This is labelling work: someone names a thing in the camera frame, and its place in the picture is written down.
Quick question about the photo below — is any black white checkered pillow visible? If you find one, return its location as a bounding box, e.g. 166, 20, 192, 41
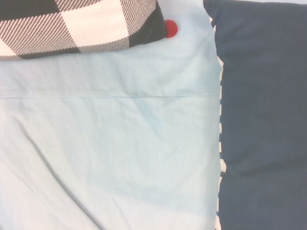
0, 0, 179, 61

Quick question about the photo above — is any light blue bed sheet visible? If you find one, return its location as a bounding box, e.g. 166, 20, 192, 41
0, 0, 307, 230

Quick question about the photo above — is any navy blue ribbed pillow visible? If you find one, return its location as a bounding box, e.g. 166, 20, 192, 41
202, 0, 307, 230

